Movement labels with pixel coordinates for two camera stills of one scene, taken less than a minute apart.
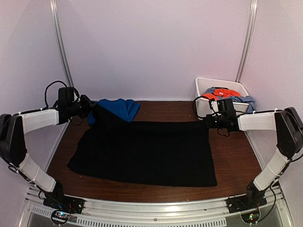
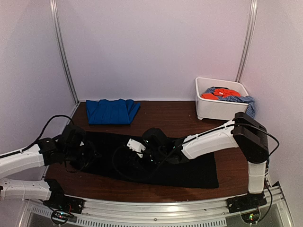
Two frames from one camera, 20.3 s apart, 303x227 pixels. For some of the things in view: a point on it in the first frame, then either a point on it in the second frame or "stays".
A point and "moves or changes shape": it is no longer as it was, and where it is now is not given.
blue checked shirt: x=244 y=99 stays
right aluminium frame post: x=253 y=19 stays
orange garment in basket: x=219 y=93 stays
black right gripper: x=209 y=123 to x=143 y=167
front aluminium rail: x=213 y=211 stays
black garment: x=173 y=152 moves or changes shape
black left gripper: x=87 y=104 to x=93 y=155
